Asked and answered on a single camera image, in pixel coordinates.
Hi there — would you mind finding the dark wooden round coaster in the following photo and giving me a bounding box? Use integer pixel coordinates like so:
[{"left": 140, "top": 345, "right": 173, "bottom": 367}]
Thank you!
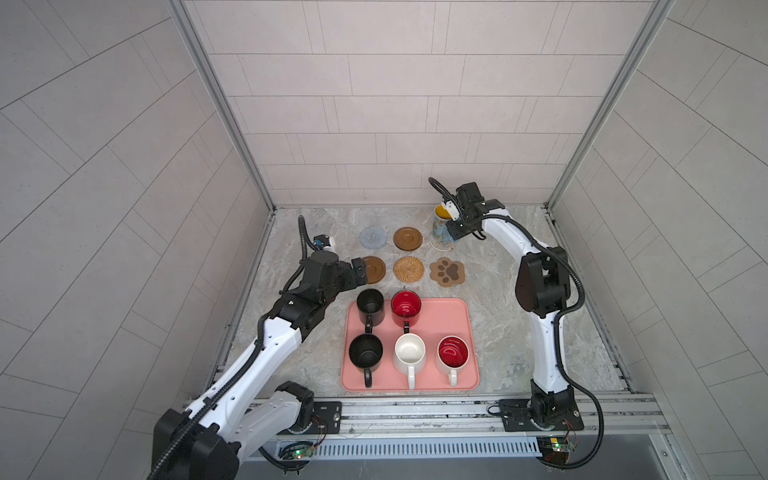
[{"left": 363, "top": 256, "right": 387, "bottom": 284}]

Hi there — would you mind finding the blue-grey woven round coaster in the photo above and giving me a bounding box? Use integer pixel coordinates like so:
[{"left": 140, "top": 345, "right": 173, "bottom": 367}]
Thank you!
[{"left": 358, "top": 226, "right": 388, "bottom": 250}]

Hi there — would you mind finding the blue mug yellow inside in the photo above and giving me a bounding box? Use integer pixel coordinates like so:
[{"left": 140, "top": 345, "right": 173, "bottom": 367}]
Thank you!
[{"left": 430, "top": 205, "right": 454, "bottom": 252}]

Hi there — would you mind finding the woven rattan round coaster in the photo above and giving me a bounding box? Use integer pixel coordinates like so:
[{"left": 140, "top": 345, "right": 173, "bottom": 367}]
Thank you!
[{"left": 393, "top": 256, "right": 425, "bottom": 284}]

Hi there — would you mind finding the black mug red inside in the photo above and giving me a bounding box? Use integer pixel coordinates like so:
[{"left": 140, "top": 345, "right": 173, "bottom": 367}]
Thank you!
[{"left": 390, "top": 290, "right": 422, "bottom": 333}]

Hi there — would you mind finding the cork paw print coaster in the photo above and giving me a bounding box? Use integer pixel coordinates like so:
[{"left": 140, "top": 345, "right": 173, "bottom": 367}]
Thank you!
[{"left": 429, "top": 257, "right": 466, "bottom": 288}]

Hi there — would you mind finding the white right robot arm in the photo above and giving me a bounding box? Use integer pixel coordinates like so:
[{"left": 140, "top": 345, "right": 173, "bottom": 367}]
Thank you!
[{"left": 436, "top": 182, "right": 571, "bottom": 395}]

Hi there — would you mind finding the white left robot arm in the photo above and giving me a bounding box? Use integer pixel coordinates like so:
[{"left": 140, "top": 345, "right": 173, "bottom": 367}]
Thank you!
[{"left": 148, "top": 250, "right": 367, "bottom": 479}]

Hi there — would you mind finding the black mug front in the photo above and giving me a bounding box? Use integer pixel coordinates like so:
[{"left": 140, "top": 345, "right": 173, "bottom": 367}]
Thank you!
[{"left": 348, "top": 333, "right": 383, "bottom": 389}]

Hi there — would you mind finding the pink tray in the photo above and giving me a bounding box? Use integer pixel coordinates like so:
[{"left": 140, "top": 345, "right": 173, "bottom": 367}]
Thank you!
[{"left": 340, "top": 298, "right": 480, "bottom": 394}]

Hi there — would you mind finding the white mug red inside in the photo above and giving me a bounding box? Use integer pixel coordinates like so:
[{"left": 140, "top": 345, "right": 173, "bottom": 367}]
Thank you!
[{"left": 436, "top": 335, "right": 470, "bottom": 387}]

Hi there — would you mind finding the left circuit board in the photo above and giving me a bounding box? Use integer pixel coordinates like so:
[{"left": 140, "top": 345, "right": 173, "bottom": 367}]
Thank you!
[{"left": 279, "top": 441, "right": 318, "bottom": 462}]

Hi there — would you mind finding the circuit board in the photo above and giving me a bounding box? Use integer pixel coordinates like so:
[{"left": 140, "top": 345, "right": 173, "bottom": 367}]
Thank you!
[
  {"left": 537, "top": 436, "right": 578, "bottom": 465},
  {"left": 279, "top": 441, "right": 318, "bottom": 462}
]

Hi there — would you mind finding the metal corner profile right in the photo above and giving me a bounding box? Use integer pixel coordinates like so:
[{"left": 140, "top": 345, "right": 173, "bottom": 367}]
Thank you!
[{"left": 544, "top": 0, "right": 675, "bottom": 212}]

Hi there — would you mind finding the metal corner profile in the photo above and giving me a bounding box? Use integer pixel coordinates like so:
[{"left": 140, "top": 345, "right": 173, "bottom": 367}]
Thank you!
[
  {"left": 167, "top": 0, "right": 276, "bottom": 214},
  {"left": 544, "top": 0, "right": 675, "bottom": 212}
]

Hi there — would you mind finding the right circuit board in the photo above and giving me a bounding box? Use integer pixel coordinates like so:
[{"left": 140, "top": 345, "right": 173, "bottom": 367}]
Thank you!
[{"left": 537, "top": 436, "right": 578, "bottom": 465}]

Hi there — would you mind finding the metal corner profile left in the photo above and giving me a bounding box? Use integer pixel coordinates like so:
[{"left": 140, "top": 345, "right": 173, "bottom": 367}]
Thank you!
[{"left": 167, "top": 0, "right": 276, "bottom": 214}]

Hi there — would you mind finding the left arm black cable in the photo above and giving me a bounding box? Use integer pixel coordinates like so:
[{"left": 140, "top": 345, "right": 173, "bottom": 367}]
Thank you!
[{"left": 146, "top": 215, "right": 319, "bottom": 480}]

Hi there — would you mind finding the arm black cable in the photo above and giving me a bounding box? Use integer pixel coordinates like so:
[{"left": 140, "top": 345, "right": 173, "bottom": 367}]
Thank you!
[
  {"left": 427, "top": 176, "right": 606, "bottom": 470},
  {"left": 146, "top": 215, "right": 319, "bottom": 480}
]

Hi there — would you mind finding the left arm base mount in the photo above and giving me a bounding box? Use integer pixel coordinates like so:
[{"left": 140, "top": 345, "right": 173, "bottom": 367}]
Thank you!
[{"left": 275, "top": 381, "right": 342, "bottom": 435}]

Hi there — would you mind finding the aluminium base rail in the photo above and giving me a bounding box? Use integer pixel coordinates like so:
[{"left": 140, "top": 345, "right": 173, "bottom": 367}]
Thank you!
[{"left": 242, "top": 393, "right": 670, "bottom": 464}]

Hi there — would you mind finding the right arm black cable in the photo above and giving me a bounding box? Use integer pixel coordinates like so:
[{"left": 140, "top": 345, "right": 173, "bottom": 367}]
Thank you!
[{"left": 427, "top": 176, "right": 606, "bottom": 470}]

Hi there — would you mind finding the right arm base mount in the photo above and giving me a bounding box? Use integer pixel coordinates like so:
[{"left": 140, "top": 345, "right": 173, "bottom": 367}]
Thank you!
[{"left": 486, "top": 381, "right": 584, "bottom": 432}]

